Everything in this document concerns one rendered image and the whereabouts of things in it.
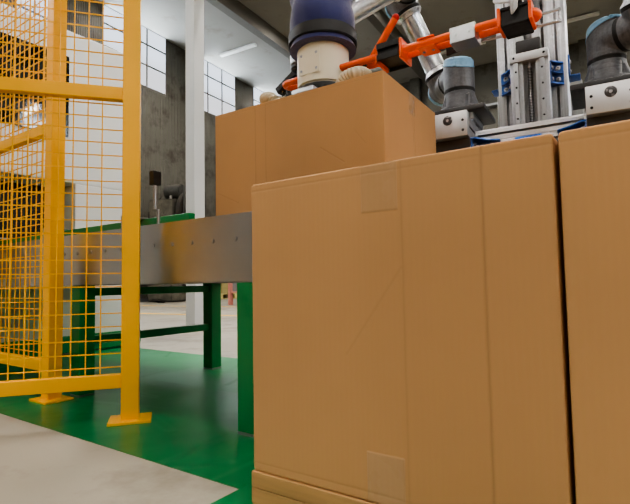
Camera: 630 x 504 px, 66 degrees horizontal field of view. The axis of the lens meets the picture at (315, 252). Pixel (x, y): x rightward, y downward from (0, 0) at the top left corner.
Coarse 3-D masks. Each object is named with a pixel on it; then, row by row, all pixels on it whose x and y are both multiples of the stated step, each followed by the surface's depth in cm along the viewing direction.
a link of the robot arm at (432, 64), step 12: (396, 12) 203; (408, 12) 200; (408, 24) 202; (420, 24) 201; (408, 36) 205; (420, 36) 201; (420, 60) 205; (432, 60) 201; (432, 72) 201; (432, 84) 202; (432, 96) 206
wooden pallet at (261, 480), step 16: (256, 480) 67; (272, 480) 65; (288, 480) 64; (256, 496) 67; (272, 496) 65; (288, 496) 64; (304, 496) 62; (320, 496) 61; (336, 496) 59; (352, 496) 59
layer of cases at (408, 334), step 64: (256, 192) 69; (320, 192) 63; (384, 192) 58; (448, 192) 53; (512, 192) 49; (576, 192) 46; (256, 256) 69; (320, 256) 62; (384, 256) 57; (448, 256) 53; (512, 256) 49; (576, 256) 46; (256, 320) 68; (320, 320) 62; (384, 320) 57; (448, 320) 52; (512, 320) 49; (576, 320) 45; (256, 384) 68; (320, 384) 62; (384, 384) 57; (448, 384) 52; (512, 384) 48; (576, 384) 45; (256, 448) 67; (320, 448) 61; (384, 448) 56; (448, 448) 52; (512, 448) 48; (576, 448) 45
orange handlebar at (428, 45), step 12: (540, 12) 124; (480, 24) 130; (492, 24) 128; (432, 36) 138; (444, 36) 135; (480, 36) 134; (408, 48) 141; (420, 48) 139; (432, 48) 139; (444, 48) 140; (360, 60) 149; (372, 60) 148; (288, 84) 165
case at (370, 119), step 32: (288, 96) 143; (320, 96) 137; (352, 96) 131; (384, 96) 126; (224, 128) 156; (256, 128) 149; (288, 128) 142; (320, 128) 136; (352, 128) 131; (384, 128) 126; (416, 128) 145; (224, 160) 156; (256, 160) 148; (288, 160) 142; (320, 160) 136; (352, 160) 130; (384, 160) 125; (224, 192) 155
